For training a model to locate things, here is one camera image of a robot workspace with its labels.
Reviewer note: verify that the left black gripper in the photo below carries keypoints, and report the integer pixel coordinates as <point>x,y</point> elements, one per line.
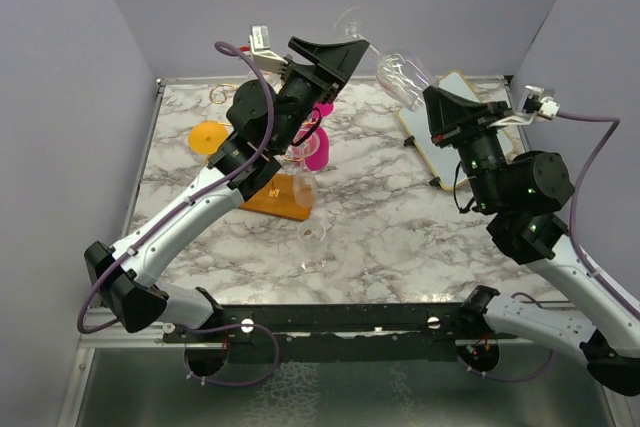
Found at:
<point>336,64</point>

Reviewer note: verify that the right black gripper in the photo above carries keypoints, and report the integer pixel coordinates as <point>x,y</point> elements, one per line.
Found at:
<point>454,119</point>

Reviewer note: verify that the clear wine glass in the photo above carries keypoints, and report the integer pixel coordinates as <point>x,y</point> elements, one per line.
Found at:
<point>312,244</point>
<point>400,73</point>

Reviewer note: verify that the pink plastic wine glass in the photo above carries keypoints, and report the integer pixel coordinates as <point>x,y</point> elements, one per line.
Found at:
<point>318,140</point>

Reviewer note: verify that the clear flute glass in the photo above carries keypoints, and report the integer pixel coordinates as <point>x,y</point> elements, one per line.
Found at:
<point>305,186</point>

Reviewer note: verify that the yellow plastic wine glass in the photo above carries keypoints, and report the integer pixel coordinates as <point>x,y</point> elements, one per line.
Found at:
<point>206,138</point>

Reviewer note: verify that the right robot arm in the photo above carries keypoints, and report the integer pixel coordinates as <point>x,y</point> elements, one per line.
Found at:
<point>523,197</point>

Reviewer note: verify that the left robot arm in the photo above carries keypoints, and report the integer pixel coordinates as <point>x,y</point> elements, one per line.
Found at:
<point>265,123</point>

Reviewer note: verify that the white board gold rim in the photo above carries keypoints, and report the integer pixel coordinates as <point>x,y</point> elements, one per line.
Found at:
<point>442,162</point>

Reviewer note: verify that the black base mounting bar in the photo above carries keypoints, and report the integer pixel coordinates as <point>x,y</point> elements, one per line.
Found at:
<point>328,333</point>

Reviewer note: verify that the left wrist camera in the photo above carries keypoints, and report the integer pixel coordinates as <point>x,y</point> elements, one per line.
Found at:
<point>261,52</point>

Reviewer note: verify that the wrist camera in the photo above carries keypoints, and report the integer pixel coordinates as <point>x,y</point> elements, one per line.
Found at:
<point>261,52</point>
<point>539,105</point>

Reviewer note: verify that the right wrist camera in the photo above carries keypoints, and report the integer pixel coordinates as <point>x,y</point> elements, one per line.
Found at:
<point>539,105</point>

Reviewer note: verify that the gold wire glass rack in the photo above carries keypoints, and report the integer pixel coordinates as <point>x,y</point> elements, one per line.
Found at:
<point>277,197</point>

